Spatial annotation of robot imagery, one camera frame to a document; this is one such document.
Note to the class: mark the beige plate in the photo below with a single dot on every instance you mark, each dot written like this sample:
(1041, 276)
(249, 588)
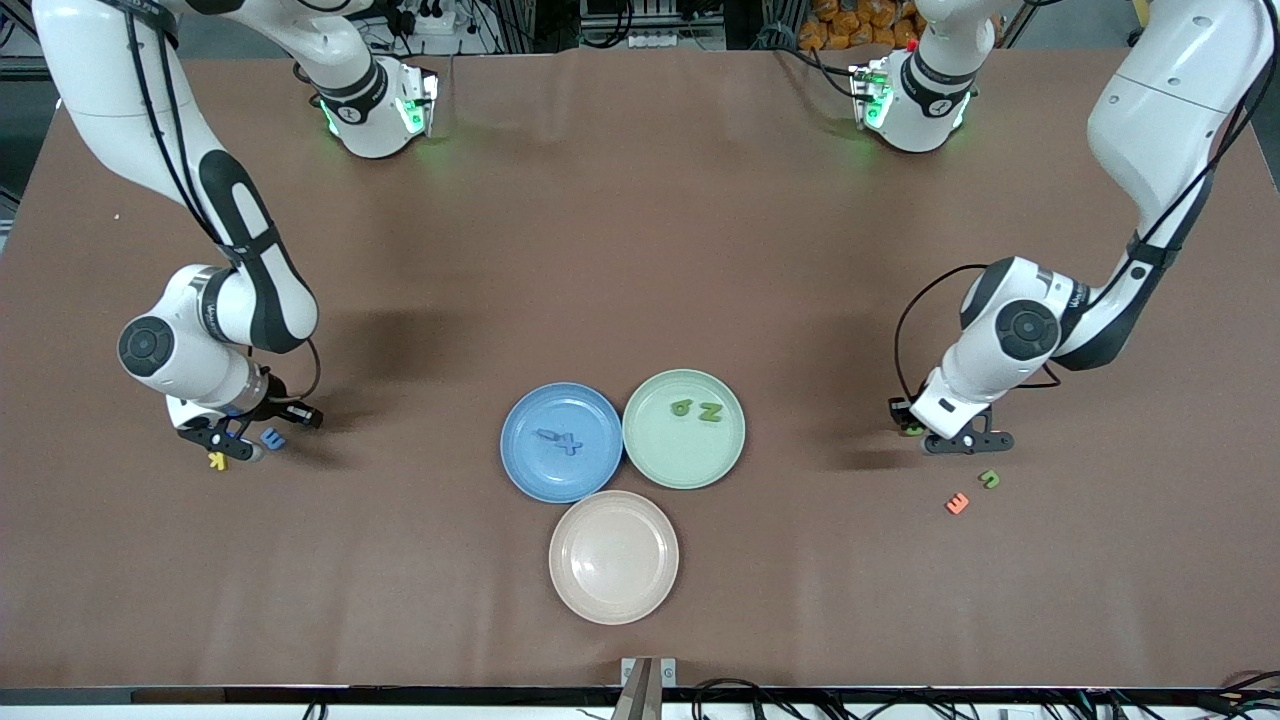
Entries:
(613, 558)

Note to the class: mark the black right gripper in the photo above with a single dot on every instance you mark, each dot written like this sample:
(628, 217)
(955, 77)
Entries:
(281, 409)

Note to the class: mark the blue foam letter x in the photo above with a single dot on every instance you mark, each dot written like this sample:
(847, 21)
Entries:
(569, 444)

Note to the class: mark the orange foam letter E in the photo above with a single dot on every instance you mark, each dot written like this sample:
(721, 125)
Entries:
(957, 504)

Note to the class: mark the brown table cover sheet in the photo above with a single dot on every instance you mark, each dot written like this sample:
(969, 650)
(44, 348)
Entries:
(640, 250)

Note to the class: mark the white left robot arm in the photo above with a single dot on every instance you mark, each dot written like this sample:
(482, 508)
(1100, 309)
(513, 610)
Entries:
(1150, 120)

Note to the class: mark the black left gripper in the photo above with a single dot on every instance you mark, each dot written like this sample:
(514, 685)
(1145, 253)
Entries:
(903, 410)

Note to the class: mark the bag of oranges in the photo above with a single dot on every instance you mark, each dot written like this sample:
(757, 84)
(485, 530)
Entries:
(850, 25)

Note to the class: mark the long white power strip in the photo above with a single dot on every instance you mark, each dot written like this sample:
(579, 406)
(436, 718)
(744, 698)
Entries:
(665, 40)

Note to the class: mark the green plate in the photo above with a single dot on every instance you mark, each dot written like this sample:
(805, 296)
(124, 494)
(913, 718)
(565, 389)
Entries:
(670, 450)

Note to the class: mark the green foam letter N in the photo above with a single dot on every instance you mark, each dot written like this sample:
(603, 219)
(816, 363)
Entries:
(710, 413)

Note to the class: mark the white power strip with plugs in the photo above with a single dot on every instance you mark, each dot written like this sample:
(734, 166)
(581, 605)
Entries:
(430, 18)

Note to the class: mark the green foam letter u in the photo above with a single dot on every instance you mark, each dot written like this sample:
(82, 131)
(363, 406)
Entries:
(995, 479)

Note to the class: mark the blue foam letter E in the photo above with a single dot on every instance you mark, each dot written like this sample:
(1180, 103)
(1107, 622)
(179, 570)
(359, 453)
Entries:
(274, 438)

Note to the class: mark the green foam letter p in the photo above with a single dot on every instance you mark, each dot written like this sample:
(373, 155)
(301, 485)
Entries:
(689, 401)

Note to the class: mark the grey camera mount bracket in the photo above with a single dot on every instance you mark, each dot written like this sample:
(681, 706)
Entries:
(648, 690)

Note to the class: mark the blue plate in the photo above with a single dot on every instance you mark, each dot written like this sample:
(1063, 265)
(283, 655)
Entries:
(540, 470)

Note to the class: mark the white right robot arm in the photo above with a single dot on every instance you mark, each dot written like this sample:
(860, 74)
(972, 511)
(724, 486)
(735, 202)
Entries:
(250, 290)

